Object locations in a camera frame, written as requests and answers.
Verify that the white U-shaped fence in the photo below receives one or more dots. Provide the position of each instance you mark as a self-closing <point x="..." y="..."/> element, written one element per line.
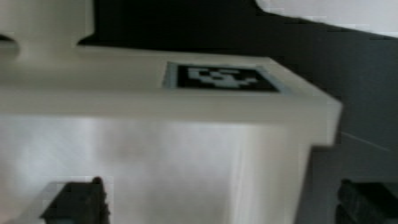
<point x="364" y="15"/>

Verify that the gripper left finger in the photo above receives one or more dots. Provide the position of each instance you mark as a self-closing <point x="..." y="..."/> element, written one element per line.
<point x="78" y="206"/>

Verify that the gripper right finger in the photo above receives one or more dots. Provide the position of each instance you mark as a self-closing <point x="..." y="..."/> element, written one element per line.
<point x="366" y="203"/>

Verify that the white drawer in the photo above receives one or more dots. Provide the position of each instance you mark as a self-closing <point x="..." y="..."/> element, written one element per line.
<point x="186" y="125"/>

